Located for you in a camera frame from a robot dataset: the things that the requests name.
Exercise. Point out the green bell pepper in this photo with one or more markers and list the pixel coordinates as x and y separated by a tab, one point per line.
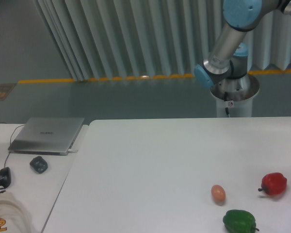
240	221

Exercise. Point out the black power adapter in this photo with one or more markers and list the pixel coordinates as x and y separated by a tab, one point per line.
39	164

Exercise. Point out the silver closed laptop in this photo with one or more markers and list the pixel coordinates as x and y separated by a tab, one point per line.
47	135

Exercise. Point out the black computer mouse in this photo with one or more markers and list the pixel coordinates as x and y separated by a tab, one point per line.
5	177

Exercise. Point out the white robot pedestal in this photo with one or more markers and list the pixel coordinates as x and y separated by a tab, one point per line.
234	97

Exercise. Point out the red bell pepper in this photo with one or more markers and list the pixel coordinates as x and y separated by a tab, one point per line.
273	184

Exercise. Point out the brown egg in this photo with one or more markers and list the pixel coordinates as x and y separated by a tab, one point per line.
218	193

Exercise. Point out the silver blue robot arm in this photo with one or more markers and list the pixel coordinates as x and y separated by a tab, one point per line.
241	16

